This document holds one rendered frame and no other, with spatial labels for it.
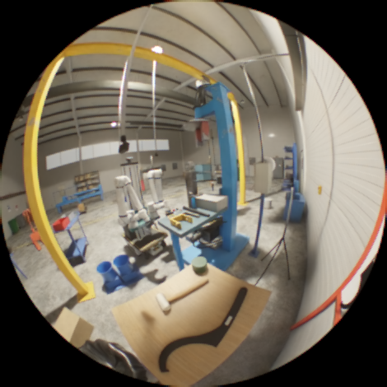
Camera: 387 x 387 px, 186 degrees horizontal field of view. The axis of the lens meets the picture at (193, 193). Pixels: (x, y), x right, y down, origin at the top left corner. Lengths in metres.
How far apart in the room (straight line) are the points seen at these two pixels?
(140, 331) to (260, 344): 1.27
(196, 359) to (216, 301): 0.35
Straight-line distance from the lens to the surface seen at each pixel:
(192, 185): 2.18
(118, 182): 1.69
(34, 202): 1.90
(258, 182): 1.67
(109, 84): 6.16
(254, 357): 1.68
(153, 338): 0.71
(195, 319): 0.69
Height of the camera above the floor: 1.61
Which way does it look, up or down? 14 degrees down
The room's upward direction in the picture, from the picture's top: 6 degrees counter-clockwise
